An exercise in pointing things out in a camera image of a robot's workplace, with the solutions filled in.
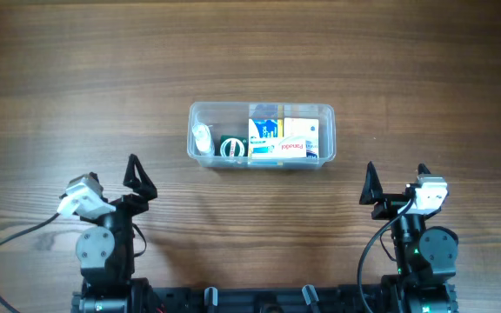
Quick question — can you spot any green Zam-Buk ointment box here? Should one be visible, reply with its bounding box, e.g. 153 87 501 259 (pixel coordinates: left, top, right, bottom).
219 135 248 157

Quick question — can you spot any blue VapoDrops lozenge box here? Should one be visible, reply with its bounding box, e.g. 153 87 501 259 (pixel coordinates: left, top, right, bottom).
248 118 284 143

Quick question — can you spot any white Hansaplast plaster box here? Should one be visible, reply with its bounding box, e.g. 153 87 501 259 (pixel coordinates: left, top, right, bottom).
284 117 319 158

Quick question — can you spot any white Panadol caplet box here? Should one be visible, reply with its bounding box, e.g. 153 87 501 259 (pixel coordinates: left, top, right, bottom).
249 137 306 159

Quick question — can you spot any clear plastic container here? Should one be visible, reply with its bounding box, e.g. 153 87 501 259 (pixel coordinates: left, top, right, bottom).
187 102 337 170

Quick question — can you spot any white calamine lotion bottle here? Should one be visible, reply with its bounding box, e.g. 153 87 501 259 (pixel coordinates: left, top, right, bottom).
191 123 215 157

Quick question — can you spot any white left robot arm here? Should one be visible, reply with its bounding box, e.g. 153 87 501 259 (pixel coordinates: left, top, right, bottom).
71 155 387 313

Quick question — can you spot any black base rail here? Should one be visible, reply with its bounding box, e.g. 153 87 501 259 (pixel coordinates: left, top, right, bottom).
145 284 458 313

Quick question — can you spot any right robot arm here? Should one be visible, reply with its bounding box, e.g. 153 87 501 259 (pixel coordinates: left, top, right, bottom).
359 163 458 313

